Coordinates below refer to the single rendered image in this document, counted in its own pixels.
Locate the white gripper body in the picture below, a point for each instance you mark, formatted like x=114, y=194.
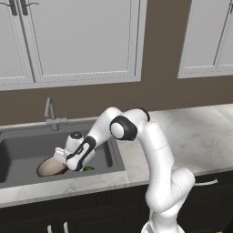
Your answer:
x=60, y=154

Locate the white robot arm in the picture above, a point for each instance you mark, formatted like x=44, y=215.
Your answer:
x=157, y=157

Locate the brown bowl with pale inside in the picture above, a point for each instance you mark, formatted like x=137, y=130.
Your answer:
x=50, y=167

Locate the green avocado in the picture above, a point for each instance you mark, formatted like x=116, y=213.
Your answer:
x=89, y=168

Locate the dark grey sink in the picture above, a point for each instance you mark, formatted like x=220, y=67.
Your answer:
x=27, y=151

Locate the grey metal tap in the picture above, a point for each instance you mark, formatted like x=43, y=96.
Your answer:
x=52, y=116

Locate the dark lower cupboard door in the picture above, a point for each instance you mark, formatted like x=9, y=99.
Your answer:
x=24, y=220
x=103, y=212

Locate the narrow white cupboard door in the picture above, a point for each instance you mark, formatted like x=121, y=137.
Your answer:
x=12, y=48

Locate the dark drawer front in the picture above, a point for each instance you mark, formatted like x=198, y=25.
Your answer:
x=212, y=206

